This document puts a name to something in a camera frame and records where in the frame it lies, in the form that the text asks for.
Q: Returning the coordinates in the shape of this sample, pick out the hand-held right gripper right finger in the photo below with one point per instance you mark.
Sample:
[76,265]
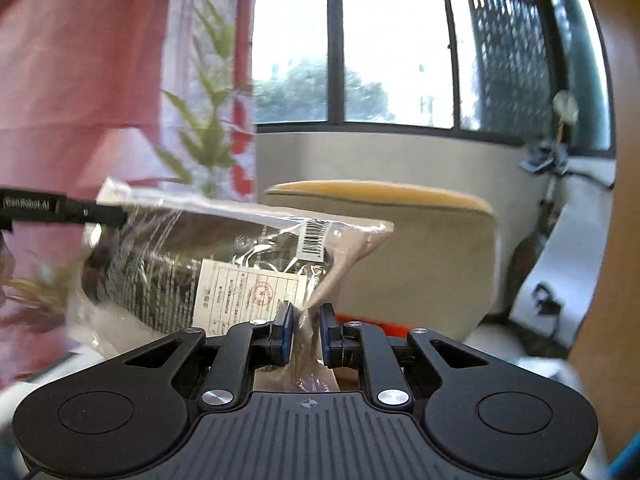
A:
[327,332]

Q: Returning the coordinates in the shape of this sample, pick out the beige armchair with yellow top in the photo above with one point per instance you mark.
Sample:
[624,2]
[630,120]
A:
[425,270]

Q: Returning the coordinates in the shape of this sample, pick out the dark garment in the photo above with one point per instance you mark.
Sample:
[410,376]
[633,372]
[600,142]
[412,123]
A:
[165,260]

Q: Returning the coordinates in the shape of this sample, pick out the wooden panel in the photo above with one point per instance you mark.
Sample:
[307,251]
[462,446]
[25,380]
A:
[620,210]

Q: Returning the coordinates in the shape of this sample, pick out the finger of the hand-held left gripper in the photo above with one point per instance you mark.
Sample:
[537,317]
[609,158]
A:
[102,214]

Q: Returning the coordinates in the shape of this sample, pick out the white board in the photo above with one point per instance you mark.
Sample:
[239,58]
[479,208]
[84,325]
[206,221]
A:
[565,270]

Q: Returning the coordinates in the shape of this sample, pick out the dark framed window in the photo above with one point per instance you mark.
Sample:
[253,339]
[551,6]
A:
[385,50]

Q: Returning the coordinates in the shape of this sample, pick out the metal window grille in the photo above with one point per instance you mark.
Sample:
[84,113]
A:
[510,60]

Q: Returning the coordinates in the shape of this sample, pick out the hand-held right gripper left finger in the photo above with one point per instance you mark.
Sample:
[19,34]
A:
[284,332]

